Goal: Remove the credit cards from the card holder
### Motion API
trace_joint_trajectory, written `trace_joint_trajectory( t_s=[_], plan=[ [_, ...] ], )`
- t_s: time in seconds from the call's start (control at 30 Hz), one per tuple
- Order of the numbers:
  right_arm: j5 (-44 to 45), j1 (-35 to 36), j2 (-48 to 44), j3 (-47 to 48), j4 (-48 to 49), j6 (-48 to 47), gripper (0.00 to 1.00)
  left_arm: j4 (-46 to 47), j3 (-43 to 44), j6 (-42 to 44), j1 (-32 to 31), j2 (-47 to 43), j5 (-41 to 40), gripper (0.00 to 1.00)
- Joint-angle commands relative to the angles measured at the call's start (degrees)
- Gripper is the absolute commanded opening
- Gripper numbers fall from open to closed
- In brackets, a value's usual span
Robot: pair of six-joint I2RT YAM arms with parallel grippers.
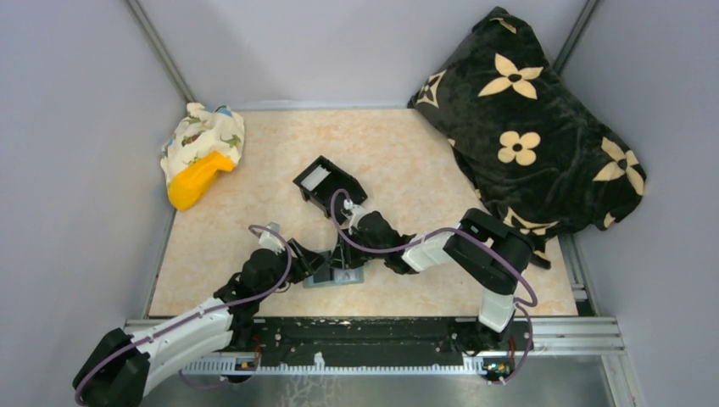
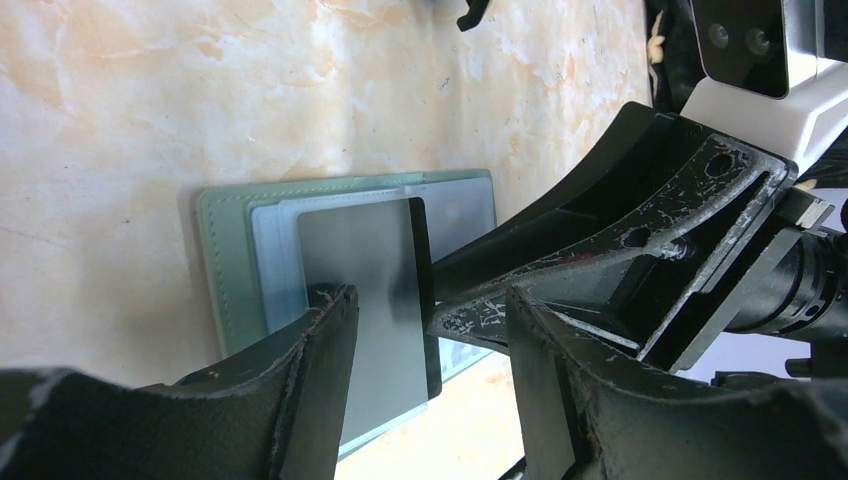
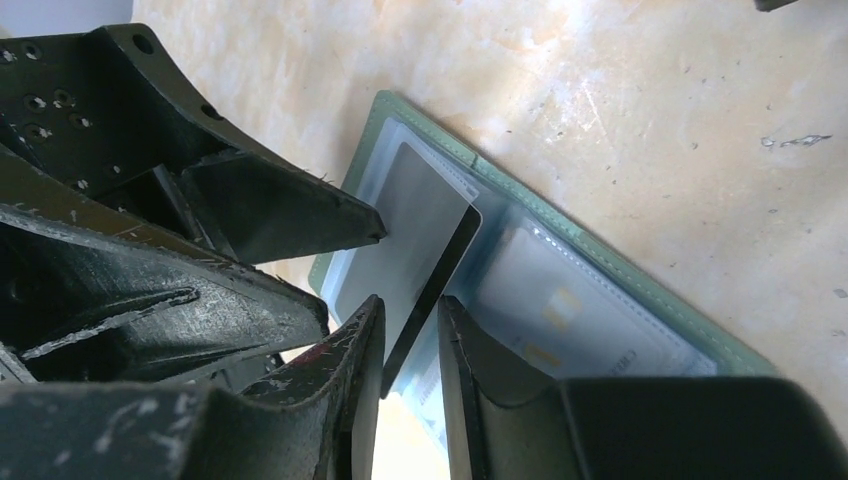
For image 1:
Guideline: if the green card holder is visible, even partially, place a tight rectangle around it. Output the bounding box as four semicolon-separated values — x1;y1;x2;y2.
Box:
303;267;364;288

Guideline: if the black plastic box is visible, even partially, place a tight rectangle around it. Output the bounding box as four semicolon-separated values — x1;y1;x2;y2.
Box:
293;155;368;224

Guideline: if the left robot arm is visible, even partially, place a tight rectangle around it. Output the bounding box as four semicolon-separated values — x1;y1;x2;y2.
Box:
72;240;330;406

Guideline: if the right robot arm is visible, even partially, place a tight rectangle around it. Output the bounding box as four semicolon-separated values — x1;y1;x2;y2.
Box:
337;207;534;348

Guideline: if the white card in box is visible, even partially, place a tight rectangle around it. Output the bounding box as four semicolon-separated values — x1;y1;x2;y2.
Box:
300;165;331;191

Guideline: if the yellow plastic object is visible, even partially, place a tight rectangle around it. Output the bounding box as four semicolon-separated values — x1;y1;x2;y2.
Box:
167;151;236;211

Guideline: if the dinosaur print cloth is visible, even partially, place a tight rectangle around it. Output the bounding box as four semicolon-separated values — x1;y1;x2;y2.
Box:
160;103;245;184

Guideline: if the black floral blanket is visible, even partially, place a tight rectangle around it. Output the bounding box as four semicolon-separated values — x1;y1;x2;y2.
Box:
408;7;647;269

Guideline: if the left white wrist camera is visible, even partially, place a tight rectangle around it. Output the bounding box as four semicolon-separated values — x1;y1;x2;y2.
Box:
259;222;286;254

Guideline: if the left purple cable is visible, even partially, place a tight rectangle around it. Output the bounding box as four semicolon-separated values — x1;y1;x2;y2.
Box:
74;224;294;405

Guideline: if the purple cable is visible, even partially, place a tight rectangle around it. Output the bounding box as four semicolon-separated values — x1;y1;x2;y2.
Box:
74;224;294;405
329;189;538;386

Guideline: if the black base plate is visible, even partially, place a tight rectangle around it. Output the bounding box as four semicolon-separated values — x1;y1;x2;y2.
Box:
227;317;529;368

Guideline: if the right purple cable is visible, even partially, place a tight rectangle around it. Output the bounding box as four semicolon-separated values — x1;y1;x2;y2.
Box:
329;189;538;386

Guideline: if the aluminium frame rail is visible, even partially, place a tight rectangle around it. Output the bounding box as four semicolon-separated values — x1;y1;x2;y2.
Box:
116;317;627;376

